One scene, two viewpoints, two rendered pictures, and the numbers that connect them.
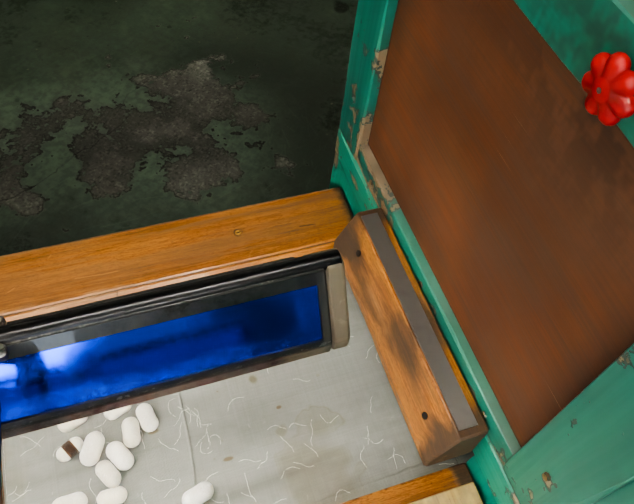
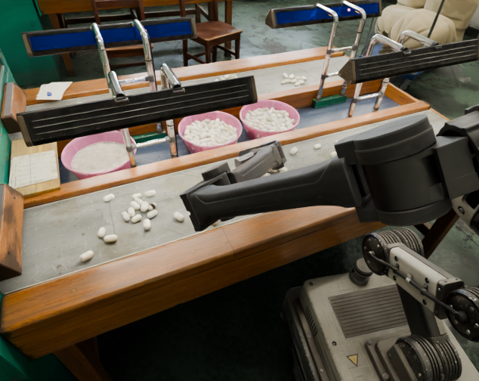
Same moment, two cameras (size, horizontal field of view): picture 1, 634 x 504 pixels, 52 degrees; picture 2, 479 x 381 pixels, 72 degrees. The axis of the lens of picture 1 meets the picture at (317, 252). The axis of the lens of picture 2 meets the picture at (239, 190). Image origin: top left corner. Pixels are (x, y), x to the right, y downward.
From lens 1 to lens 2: 1.06 m
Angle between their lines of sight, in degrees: 81
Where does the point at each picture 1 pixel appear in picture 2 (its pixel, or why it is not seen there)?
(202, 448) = (106, 212)
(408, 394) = (16, 206)
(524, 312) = not seen: outside the picture
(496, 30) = not seen: outside the picture
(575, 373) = not seen: outside the picture
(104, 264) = (143, 265)
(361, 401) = (39, 230)
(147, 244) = (123, 277)
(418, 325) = not seen: outside the picture
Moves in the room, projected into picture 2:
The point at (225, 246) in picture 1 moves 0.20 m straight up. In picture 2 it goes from (82, 281) to (55, 233)
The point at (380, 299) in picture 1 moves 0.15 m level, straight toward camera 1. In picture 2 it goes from (9, 232) to (46, 193)
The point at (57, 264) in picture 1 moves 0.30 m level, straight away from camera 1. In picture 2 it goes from (165, 263) to (228, 359)
